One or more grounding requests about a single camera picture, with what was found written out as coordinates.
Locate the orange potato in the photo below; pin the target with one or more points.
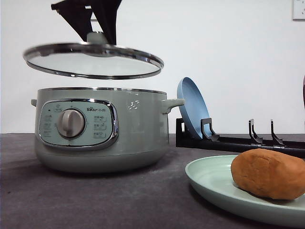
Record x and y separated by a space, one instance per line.
273 173

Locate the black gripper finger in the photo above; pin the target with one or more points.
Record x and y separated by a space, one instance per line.
78 13
105 12

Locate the green electric steamer pot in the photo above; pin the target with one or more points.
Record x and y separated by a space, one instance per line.
101 129

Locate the green plate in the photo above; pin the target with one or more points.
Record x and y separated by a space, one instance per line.
214 176

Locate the pink plate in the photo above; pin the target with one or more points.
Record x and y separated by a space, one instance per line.
304 91

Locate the black plate rack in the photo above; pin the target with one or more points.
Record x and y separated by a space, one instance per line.
208 139

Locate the right white wall socket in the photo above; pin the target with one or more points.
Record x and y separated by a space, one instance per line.
297 10

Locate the blue plate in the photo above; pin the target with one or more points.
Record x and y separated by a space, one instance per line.
195 108

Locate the glass pot lid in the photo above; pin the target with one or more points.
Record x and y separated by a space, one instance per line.
93 59

